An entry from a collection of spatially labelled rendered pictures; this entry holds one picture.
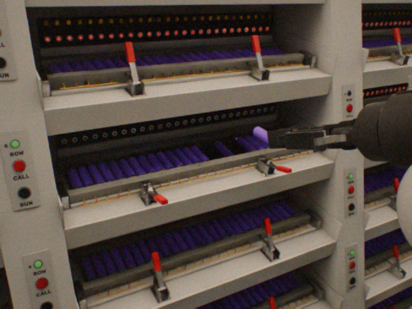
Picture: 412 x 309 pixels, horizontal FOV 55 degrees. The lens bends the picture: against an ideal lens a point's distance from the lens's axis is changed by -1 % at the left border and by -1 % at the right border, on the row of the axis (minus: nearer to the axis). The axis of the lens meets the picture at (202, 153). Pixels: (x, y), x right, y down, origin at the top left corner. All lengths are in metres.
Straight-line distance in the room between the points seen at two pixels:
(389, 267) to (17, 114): 1.06
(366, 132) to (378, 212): 0.68
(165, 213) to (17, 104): 0.31
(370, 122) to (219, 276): 0.49
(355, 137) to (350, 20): 0.50
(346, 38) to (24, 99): 0.67
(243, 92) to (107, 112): 0.27
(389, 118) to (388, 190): 0.77
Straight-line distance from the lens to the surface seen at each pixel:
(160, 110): 0.72
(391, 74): 1.10
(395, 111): 0.49
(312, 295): 1.14
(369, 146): 0.52
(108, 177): 0.78
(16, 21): 0.67
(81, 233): 0.71
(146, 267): 0.85
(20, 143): 0.66
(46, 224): 0.69
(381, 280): 1.26
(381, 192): 1.22
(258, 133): 0.73
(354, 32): 0.99
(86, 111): 0.68
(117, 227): 0.73
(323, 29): 0.96
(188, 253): 0.88
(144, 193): 0.73
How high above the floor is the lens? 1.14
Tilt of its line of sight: 12 degrees down
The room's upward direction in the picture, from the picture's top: 5 degrees counter-clockwise
